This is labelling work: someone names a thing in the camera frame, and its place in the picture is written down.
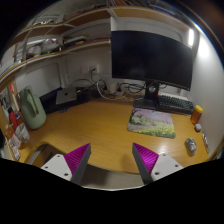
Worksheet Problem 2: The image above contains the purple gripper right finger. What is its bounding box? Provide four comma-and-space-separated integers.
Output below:
131, 142, 184, 185

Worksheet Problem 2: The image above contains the silver mini computer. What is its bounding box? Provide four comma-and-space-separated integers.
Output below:
56, 88, 77, 105

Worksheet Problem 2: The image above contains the floral mouse pad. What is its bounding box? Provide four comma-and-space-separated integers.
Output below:
127, 108, 176, 139

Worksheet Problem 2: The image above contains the black keyboard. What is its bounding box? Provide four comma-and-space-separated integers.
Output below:
158, 95, 194, 115

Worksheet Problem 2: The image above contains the black computer monitor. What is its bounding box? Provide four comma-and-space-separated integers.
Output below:
111, 30, 193, 110

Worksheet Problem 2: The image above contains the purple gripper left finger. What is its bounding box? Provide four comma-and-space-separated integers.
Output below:
40, 142, 92, 186

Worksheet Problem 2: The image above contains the wooden wall shelf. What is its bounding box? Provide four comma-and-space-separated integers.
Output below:
0, 5, 190, 94

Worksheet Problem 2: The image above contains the white power strip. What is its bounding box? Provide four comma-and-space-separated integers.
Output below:
102, 82, 124, 97

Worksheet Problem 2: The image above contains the orange pill bottle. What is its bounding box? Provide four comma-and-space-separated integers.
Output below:
190, 105, 203, 124

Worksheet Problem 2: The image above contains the small grey round object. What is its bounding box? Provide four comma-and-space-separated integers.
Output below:
194, 124, 202, 132

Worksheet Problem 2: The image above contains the green watering can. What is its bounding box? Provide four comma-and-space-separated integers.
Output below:
19, 86, 46, 130

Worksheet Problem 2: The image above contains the grey computer mouse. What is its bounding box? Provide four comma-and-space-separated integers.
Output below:
185, 138, 197, 155

